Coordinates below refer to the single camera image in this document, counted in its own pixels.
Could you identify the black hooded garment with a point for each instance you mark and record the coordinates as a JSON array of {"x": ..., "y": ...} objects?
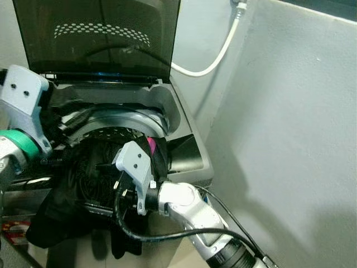
[{"x": 83, "y": 167}]

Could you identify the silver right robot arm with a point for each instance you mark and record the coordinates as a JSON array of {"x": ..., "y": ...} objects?
[{"x": 184, "y": 204}]

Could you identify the dark tinted washer lid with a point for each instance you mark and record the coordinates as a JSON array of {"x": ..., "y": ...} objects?
[{"x": 95, "y": 50}]

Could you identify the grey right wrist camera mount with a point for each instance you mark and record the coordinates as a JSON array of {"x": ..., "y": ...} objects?
[{"x": 134, "y": 162}]

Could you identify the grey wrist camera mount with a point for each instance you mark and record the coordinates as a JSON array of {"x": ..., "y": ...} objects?
[
  {"x": 22, "y": 92},
  {"x": 134, "y": 162}
]

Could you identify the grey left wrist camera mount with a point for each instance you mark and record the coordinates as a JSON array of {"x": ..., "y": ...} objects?
[{"x": 22, "y": 92}]

